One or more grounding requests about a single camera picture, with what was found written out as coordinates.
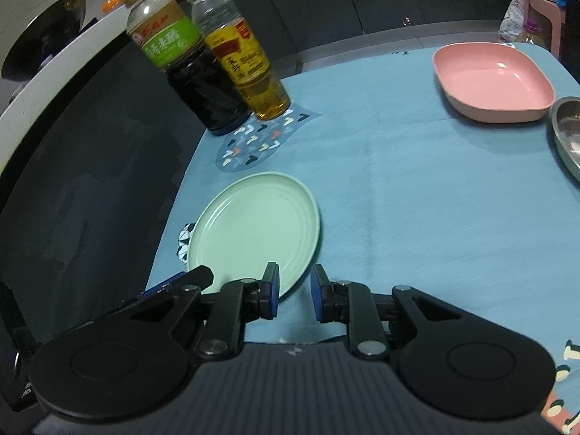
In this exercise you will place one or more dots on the dark vinegar bottle green label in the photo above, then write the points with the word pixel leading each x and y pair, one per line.
pixel 204 90

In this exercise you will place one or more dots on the silver patterned bag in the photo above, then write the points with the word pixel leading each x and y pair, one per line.
pixel 514 18

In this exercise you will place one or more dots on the green plate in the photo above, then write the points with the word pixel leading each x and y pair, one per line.
pixel 253 226

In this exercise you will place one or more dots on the pink square dish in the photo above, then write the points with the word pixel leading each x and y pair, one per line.
pixel 489 81

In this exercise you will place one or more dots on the orange lidded container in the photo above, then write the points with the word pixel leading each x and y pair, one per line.
pixel 114 3

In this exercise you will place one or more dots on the pink plastic stool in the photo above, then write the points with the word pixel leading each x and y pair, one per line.
pixel 555 18

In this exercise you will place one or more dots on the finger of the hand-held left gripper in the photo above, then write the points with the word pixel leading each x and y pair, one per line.
pixel 165 283

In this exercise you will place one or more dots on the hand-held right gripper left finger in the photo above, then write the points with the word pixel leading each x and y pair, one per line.
pixel 272 294

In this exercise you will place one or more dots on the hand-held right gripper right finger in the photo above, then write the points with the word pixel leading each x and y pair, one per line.
pixel 319 294

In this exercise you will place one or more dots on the blue printed tablecloth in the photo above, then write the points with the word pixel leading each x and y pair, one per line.
pixel 408 213

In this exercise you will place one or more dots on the small yellow bottle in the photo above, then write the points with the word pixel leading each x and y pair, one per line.
pixel 534 36

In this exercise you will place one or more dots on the stainless steel bowl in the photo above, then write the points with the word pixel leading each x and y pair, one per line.
pixel 568 136

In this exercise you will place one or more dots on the yellow oil bottle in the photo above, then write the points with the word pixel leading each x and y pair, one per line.
pixel 263 95

